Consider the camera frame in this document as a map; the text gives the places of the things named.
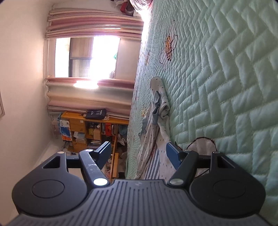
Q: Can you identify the wooden bookshelf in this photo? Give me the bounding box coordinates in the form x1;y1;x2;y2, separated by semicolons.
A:
58;111;129;153

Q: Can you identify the pink curtain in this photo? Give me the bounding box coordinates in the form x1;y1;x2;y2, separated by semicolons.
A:
45;8;144;41
46;78;134;117

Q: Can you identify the pink curtain right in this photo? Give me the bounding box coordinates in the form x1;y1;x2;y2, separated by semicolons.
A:
45;8;144;41

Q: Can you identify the white dotted baby garment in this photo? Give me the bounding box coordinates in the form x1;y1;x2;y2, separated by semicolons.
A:
135;76;176;182

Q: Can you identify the dark hanging tote bag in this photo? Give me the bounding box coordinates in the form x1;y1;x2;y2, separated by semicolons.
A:
85;109;107;120

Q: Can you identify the wooden desk with drawers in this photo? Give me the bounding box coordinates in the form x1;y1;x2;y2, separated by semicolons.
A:
109;136;119;183

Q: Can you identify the pink curtain left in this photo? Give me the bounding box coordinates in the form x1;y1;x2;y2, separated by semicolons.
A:
46;78;134;117

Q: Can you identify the nightstand clutter with plush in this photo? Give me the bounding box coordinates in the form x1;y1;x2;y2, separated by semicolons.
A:
111;0;140;17

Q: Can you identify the green quilted bee bedspread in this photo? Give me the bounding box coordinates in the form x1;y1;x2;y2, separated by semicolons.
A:
127;1;277;225

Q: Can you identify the framed wall picture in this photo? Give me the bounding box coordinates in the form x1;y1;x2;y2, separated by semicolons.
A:
0;93;5;119

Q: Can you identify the floral folded duvet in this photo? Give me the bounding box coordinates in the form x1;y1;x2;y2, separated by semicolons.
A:
130;0;153;10

